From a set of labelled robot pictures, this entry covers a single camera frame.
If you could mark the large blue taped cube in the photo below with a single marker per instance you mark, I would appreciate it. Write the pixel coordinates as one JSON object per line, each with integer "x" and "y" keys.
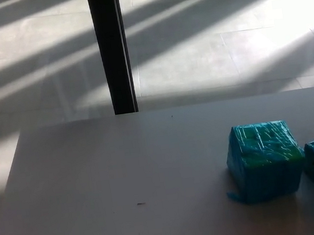
{"x": 267, "y": 166}

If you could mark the black vertical window post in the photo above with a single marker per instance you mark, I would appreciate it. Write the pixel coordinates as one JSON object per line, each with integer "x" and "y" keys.
{"x": 113, "y": 50}

